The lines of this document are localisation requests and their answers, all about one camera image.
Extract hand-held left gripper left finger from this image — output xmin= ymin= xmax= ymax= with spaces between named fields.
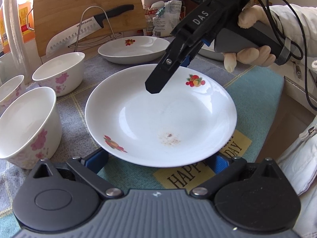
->
xmin=32 ymin=148 xmax=124 ymax=199

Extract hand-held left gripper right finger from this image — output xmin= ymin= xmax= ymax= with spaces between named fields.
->
xmin=190 ymin=155 xmax=280 ymax=200

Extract white floral bowl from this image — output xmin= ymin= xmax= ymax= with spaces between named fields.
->
xmin=0 ymin=75 xmax=27 ymax=109
xmin=32 ymin=52 xmax=86 ymax=97
xmin=0 ymin=86 xmax=63 ymax=169

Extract person's right forearm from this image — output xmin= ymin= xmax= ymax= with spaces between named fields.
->
xmin=268 ymin=3 xmax=317 ymax=63

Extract person's right hand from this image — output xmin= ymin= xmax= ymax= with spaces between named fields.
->
xmin=223 ymin=5 xmax=276 ymax=73

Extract grey and blue checked mat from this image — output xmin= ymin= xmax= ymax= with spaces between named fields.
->
xmin=0 ymin=36 xmax=285 ymax=238

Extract white plastic food bag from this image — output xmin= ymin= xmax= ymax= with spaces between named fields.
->
xmin=152 ymin=0 xmax=184 ymax=37

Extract red print food bag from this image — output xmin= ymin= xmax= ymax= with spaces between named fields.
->
xmin=142 ymin=4 xmax=156 ymax=34

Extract person's light jacket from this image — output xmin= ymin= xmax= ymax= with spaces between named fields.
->
xmin=276 ymin=116 xmax=317 ymax=238

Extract bamboo cutting board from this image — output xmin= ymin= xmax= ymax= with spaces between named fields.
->
xmin=27 ymin=0 xmax=148 ymax=58

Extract orange cooking oil bottle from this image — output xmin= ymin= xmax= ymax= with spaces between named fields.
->
xmin=0 ymin=1 xmax=34 ymax=53

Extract clear plastic wrap roll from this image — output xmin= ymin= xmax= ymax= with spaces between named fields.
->
xmin=2 ymin=0 xmax=25 ymax=70

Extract metal wire rack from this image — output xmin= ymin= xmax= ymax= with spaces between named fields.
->
xmin=68 ymin=6 xmax=122 ymax=49

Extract black handled kitchen knife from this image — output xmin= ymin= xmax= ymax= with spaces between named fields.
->
xmin=46 ymin=4 xmax=135 ymax=56

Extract black cable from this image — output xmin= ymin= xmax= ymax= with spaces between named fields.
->
xmin=252 ymin=0 xmax=317 ymax=110

